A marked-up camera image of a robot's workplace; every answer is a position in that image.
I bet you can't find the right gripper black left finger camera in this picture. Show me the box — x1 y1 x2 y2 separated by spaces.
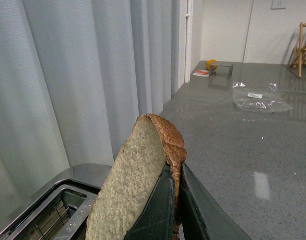
124 164 175 240

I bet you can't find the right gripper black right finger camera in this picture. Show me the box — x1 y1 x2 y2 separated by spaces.
180 163 250 240

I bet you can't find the brown bread slice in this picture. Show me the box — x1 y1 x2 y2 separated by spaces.
86 113 187 240

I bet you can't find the cream metal toaster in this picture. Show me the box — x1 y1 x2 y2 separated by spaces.
0 163 111 240

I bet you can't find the clear plastic bag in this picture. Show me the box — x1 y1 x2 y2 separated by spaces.
232 81 293 113

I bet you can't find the orange white card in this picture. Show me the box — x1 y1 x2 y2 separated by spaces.
192 69 209 77

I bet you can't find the grey curtain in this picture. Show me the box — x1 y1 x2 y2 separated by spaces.
0 0 182 225

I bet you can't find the wooden rack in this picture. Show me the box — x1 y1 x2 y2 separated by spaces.
291 22 306 78

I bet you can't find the white door frame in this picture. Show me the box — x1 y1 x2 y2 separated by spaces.
184 0 194 83

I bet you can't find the white wall outlet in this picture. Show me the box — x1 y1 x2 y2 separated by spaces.
271 0 288 10

